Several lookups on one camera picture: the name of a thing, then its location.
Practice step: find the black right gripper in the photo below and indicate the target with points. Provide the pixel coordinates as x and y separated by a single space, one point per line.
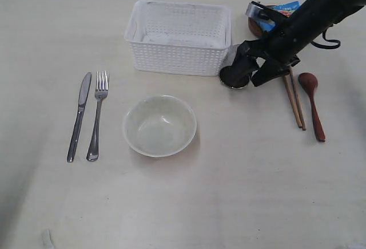
276 51

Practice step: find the blue chips bag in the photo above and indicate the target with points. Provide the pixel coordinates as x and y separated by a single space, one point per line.
286 9

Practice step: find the brown wooden plate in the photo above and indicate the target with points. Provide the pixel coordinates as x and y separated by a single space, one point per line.
254 28

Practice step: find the dark red wooden spoon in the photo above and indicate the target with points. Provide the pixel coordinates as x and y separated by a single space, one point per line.
309 83

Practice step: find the brown wooden chopstick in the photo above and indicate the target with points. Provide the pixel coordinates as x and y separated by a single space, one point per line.
292 101
297 99

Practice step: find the grey metal cup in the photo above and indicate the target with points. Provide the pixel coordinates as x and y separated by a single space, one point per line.
235 74

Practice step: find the clear textured glass bowl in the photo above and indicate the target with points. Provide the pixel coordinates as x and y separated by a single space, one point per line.
159 126

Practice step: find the silver metal fork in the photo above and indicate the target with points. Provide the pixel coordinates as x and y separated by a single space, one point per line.
101 92

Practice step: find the silver table knife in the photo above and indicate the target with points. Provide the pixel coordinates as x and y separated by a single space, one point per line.
82 99

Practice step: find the white perforated plastic basket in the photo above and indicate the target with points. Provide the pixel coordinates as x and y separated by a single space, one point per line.
179 38

